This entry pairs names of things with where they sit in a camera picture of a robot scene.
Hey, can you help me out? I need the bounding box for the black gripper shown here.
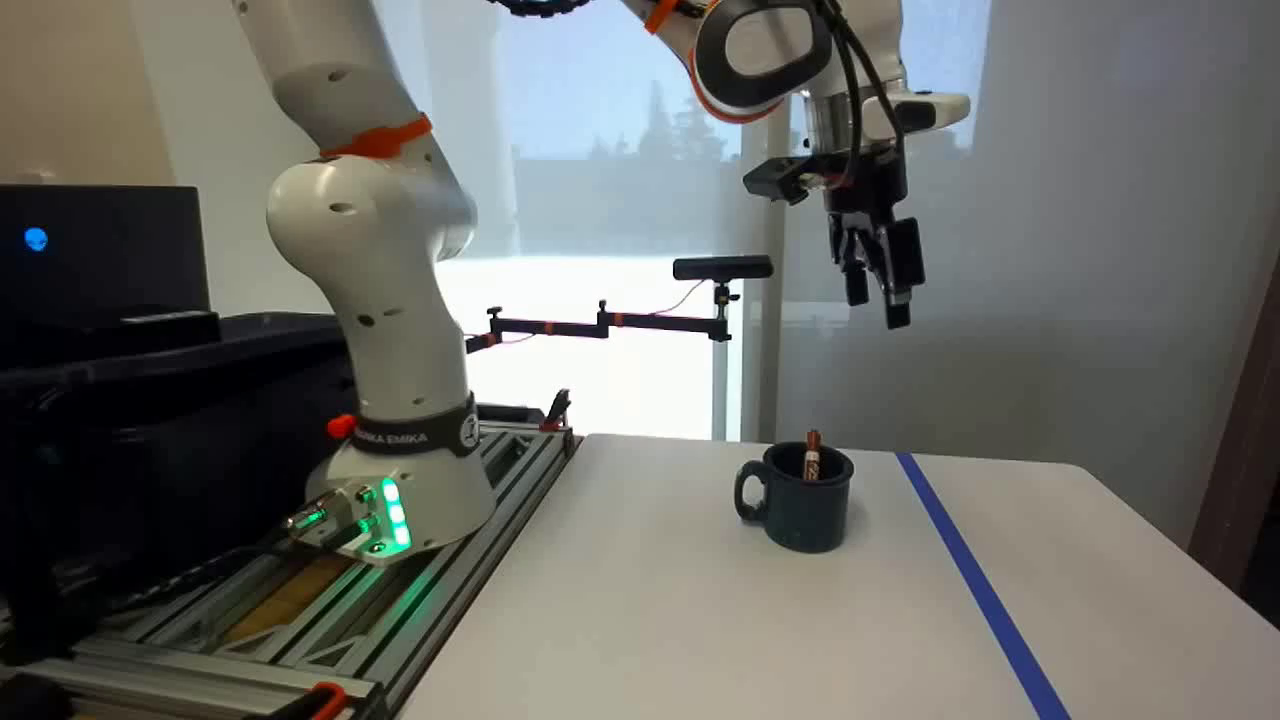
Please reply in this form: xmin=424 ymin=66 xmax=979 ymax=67
xmin=823 ymin=128 xmax=930 ymax=331

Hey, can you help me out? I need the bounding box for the dark green enamel mug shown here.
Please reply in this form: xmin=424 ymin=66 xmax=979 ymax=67
xmin=731 ymin=439 xmax=860 ymax=558

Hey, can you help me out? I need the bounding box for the blue tape line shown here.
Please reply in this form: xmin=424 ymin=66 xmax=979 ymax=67
xmin=893 ymin=447 xmax=1074 ymax=720

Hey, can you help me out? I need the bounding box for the black equipment cabinet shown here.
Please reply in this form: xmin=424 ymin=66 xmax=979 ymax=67
xmin=0 ymin=310 xmax=366 ymax=664

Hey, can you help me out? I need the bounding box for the black monitor with blue light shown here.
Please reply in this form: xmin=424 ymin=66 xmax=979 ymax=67
xmin=0 ymin=181 xmax=225 ymax=353

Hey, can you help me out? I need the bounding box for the black stereo camera bar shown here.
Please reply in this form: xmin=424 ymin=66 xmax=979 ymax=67
xmin=669 ymin=254 xmax=776 ymax=286

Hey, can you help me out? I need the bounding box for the white camera stand pole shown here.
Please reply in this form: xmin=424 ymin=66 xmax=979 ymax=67
xmin=707 ymin=277 xmax=739 ymax=443

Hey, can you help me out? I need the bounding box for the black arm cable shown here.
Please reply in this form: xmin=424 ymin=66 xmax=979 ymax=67
xmin=810 ymin=0 xmax=912 ymax=144

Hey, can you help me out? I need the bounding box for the black red articulated camera arm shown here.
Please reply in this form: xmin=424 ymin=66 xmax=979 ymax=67
xmin=465 ymin=299 xmax=735 ymax=358

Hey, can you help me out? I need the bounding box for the aluminium rail mounting frame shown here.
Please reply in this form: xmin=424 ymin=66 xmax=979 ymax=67
xmin=0 ymin=396 xmax=583 ymax=720

